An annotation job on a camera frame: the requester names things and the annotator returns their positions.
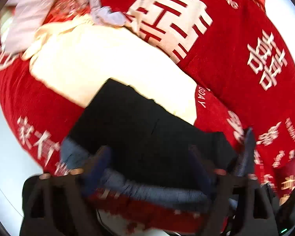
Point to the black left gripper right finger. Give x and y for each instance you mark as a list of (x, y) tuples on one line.
[(238, 203)]

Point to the black pants with grey waistband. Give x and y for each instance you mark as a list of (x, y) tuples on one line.
[(153, 155)]

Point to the red blanket with white characters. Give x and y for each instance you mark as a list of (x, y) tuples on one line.
[(245, 77)]

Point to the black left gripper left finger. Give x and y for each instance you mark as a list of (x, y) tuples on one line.
[(58, 205)]

